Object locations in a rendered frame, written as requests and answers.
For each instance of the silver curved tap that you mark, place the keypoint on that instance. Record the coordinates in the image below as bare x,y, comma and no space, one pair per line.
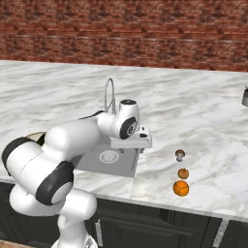
110,93

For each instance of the brown mushroom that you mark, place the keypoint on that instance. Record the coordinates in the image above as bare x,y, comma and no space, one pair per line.
180,155

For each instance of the grey steel sink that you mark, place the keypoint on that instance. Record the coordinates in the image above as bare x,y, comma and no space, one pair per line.
120,164

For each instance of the tan bowl with dark inside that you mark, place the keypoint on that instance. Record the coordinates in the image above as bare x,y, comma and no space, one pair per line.
36,137

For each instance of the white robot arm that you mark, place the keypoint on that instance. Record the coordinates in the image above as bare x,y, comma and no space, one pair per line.
68,137

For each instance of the dark cupboard door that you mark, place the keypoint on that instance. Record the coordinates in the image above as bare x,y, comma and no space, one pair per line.
22,223
237,235
155,226

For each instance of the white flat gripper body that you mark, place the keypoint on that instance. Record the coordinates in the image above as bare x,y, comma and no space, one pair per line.
129,142

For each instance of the dark grey pot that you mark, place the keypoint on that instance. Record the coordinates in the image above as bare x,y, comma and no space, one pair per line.
245,98

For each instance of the small orange round fruit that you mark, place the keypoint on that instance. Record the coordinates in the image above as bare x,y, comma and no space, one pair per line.
183,173

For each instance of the large orange fruit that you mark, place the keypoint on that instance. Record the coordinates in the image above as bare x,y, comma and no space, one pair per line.
180,188

